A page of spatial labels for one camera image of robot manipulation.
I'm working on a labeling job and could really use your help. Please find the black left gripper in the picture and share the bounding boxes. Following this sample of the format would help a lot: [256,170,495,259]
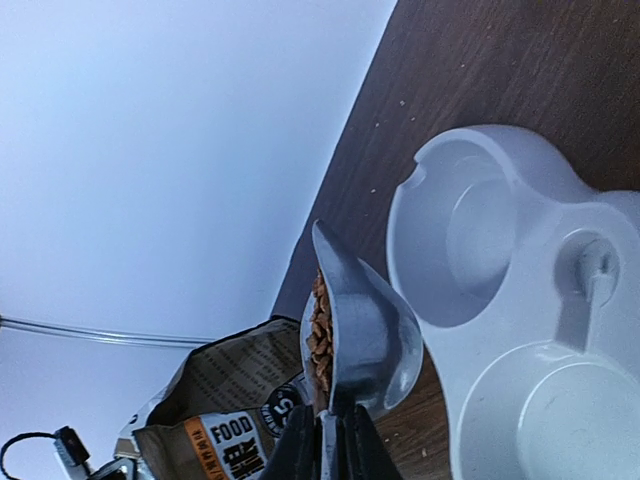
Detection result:
[83,457,137,480]

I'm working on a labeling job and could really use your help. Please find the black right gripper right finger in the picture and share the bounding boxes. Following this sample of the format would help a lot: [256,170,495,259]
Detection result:
[337,405,402,480]

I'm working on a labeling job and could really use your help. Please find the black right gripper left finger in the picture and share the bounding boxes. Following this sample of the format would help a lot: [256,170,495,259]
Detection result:
[259,405,322,480]

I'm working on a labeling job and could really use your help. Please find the brown dog food bag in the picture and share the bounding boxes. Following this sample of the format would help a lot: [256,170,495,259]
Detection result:
[114,316,309,479]

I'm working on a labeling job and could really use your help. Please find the metal spoon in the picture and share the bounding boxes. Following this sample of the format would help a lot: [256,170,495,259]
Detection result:
[300,220,424,479]

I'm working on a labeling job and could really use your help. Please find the white double pet bowl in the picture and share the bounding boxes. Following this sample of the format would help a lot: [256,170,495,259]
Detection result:
[386,125,639,479]

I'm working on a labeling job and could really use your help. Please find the brown kibble in bowl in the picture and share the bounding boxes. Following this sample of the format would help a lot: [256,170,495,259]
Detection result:
[306,270,334,400]

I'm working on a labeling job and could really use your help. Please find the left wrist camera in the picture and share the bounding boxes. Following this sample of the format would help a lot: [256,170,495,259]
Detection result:
[54,426,92,478]

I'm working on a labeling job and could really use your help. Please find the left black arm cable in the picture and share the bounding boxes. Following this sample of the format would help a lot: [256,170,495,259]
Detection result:
[0,432,61,480]

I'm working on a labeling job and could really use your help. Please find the left aluminium corner post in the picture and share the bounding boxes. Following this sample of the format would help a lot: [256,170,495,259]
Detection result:
[1,317,214,349]

